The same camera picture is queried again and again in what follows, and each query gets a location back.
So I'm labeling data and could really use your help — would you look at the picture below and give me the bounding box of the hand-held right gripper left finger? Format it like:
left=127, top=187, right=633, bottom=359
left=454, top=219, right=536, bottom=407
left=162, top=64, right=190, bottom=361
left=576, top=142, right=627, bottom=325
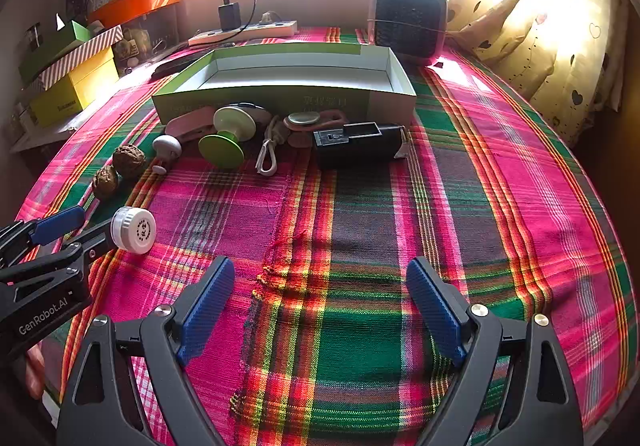
left=56, top=256, right=236, bottom=446

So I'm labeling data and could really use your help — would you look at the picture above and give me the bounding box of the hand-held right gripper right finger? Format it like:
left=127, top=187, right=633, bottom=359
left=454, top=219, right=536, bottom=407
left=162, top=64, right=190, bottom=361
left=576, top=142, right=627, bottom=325
left=406, top=256, right=585, bottom=446

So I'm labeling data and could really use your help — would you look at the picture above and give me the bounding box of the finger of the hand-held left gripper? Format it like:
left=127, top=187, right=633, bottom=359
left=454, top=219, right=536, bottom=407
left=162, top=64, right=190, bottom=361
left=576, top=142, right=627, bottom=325
left=0, top=205, right=87, bottom=268
left=0, top=220, right=116, bottom=303

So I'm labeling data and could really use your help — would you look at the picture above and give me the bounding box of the white round jar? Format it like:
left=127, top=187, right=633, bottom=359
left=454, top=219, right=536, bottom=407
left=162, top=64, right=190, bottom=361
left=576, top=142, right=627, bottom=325
left=111, top=207, right=157, bottom=255

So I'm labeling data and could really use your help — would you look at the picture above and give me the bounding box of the brown walnut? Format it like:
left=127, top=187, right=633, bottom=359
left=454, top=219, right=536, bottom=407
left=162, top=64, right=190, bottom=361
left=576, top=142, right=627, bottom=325
left=112, top=144, right=147, bottom=179
left=91, top=165, right=120, bottom=201

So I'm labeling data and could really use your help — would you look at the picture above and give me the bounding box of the white mushroom knob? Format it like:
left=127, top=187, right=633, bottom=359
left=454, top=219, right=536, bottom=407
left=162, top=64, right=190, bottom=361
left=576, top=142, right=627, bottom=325
left=151, top=134, right=183, bottom=175

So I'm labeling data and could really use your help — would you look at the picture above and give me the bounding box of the green and white spool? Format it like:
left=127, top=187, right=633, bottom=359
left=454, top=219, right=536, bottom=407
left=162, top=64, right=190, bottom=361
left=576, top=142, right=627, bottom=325
left=198, top=106, right=258, bottom=170

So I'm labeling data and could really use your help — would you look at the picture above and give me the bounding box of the black rectangular device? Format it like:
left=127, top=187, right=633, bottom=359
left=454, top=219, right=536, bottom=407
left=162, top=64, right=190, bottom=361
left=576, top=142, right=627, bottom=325
left=313, top=122, right=410, bottom=171

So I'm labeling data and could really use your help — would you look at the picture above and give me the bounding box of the beige cord with clip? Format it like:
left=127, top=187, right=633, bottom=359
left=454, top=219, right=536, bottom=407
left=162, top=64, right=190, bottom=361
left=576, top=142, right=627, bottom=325
left=255, top=115, right=288, bottom=177

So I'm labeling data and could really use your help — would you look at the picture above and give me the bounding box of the pink clip with round disc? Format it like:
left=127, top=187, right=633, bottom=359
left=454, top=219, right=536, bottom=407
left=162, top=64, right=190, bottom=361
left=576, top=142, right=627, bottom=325
left=283, top=110, right=347, bottom=149

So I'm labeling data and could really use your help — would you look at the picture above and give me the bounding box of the green and white cardboard box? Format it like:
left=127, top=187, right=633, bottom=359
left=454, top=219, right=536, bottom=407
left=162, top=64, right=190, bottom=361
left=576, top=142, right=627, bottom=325
left=151, top=43, right=417, bottom=127

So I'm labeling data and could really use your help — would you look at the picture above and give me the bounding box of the person's left hand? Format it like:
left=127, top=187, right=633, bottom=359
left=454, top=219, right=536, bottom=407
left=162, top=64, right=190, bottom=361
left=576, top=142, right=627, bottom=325
left=25, top=345, right=47, bottom=401

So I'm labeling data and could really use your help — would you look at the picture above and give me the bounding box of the white side shelf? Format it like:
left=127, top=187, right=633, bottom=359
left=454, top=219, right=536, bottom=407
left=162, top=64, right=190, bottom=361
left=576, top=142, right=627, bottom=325
left=10, top=71, right=126, bottom=154

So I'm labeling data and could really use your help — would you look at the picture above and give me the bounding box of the plaid tablecloth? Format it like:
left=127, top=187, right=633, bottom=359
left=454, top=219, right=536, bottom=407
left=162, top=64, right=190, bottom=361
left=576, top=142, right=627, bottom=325
left=15, top=26, right=631, bottom=446

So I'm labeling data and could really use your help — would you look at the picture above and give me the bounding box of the yellow box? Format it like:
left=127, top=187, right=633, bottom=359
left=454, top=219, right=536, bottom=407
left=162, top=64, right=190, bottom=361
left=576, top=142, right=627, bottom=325
left=29, top=47, right=121, bottom=128

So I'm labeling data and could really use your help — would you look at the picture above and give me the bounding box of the green tissue box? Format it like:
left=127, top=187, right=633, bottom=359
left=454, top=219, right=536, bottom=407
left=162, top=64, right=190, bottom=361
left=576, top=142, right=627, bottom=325
left=19, top=21, right=93, bottom=87

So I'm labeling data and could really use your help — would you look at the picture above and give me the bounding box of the black smartphone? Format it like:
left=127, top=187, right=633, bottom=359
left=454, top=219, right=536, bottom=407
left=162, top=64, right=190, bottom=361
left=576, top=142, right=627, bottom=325
left=151, top=48, right=211, bottom=81

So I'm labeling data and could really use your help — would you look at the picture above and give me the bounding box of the clear display case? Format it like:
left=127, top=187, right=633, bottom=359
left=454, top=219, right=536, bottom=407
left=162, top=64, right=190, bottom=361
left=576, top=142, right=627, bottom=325
left=112, top=6, right=181, bottom=72

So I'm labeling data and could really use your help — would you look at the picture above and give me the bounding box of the orange box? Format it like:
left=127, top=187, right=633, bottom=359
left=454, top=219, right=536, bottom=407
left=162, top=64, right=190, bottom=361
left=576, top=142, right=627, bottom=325
left=87, top=0, right=182, bottom=29

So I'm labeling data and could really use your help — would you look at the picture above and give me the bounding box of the black charger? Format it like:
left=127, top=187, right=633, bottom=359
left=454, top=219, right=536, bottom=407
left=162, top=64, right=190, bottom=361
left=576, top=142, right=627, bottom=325
left=218, top=2, right=241, bottom=31

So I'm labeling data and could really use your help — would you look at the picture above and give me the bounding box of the white power strip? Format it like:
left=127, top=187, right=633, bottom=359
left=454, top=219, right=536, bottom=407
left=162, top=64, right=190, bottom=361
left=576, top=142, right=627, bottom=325
left=188, top=19, right=298, bottom=47

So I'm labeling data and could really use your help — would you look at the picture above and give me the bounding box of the small grey fan heater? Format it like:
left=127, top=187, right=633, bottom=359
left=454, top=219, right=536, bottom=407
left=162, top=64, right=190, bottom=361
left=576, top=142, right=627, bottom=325
left=367, top=0, right=448, bottom=67

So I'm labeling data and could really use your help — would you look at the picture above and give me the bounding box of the yellow heart print curtain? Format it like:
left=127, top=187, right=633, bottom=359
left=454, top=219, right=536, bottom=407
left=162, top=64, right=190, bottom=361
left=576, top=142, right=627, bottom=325
left=445, top=0, right=631, bottom=147

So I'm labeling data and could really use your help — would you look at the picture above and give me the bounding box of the black charger cable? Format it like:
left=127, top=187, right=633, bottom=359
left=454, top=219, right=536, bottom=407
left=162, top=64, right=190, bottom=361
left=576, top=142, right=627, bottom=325
left=223, top=0, right=257, bottom=33

